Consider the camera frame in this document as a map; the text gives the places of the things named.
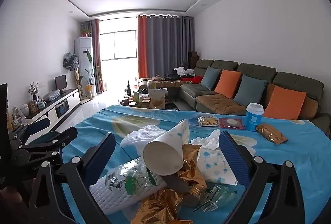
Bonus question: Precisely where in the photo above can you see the green sofa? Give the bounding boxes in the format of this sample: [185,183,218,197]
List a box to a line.
[138,59,331,126]

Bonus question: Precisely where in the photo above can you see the white standing air conditioner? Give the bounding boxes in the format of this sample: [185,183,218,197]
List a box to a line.
[74,37,94,90]

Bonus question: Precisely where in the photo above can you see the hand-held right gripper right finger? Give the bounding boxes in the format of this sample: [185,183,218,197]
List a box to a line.
[218,130,311,224]

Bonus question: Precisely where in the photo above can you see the white tissue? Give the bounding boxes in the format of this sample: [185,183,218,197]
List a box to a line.
[190,129,221,151]

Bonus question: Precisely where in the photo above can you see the small blue-grey cushion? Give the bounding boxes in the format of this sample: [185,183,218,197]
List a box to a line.
[200,66,221,90]

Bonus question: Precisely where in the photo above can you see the white foam net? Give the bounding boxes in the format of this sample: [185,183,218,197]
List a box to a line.
[119,124,166,156]
[89,159,168,215]

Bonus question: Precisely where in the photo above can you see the group of jars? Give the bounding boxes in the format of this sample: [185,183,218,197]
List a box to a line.
[121,82,156,108]

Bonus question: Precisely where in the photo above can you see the window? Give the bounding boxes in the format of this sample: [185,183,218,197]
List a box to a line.
[100,30,137,61]

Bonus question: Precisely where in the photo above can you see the brown boxes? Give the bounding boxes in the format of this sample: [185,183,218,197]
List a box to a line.
[188,51,198,68]

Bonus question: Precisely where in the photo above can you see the red flat packet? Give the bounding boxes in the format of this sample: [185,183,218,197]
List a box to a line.
[218,117,246,131]

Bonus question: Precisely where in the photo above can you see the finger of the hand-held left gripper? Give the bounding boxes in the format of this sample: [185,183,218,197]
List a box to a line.
[9,118,50,140]
[17,126,78,160]

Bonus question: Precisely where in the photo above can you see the striped red grey curtain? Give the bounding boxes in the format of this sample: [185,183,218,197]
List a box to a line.
[82,19,105,92]

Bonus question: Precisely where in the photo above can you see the clear green plastic wrapper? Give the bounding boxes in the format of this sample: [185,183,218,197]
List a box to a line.
[194,184,237,213]

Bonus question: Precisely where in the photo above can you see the flower vase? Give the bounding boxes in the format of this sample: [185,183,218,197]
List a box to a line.
[28,82,39,102]

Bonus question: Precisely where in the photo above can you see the orange and grey curtain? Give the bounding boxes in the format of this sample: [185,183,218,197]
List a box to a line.
[137,14,195,80]

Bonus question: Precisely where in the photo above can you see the pile of clothes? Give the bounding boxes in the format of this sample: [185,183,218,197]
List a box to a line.
[171,67,197,80]

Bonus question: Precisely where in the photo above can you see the gold foil wrapper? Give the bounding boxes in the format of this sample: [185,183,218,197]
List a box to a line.
[131,186,193,224]
[181,144,207,189]

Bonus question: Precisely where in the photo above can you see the white and black TV cabinet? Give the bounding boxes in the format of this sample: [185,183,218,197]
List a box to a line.
[8,88,80,137]

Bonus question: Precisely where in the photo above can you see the clear green printed plastic bag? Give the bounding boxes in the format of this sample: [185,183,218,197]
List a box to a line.
[105,157,168,196]

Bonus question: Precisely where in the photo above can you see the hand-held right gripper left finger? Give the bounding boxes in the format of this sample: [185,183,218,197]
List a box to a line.
[26,133,116,224]

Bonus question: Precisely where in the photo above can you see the glass ship ornament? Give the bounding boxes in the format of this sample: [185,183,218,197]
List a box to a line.
[12,106,26,126]

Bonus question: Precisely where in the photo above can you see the tall leafy plant in vase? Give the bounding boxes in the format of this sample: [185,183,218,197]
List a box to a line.
[84,49,102,98]

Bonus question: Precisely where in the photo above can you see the brown gold snack wrapper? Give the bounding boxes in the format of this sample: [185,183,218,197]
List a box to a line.
[256,123,288,145]

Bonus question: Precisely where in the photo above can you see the blue printed blanket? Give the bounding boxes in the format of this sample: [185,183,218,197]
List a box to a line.
[59,104,331,224]

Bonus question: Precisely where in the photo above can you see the small black monitor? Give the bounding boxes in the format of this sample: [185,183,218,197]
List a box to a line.
[54,75,68,94]

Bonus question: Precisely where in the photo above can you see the orange cushion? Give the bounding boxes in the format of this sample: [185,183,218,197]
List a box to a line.
[214,69,241,99]
[263,85,307,120]

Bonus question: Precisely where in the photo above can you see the covered standing fan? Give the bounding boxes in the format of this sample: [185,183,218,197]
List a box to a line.
[63,52,79,100]

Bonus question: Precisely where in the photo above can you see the cracker packet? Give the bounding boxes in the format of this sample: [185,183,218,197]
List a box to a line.
[198,115,219,127]

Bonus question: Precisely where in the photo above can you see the dark coffee table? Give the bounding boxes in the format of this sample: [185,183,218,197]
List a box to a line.
[120,79,179,111]

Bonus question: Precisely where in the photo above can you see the large blue-grey cushion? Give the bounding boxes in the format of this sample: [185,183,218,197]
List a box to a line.
[233,74,267,107]

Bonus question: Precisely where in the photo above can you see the red cloth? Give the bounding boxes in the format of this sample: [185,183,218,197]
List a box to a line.
[181,76,203,84]

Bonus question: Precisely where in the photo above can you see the beige paper bag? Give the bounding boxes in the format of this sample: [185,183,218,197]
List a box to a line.
[149,89,167,109]

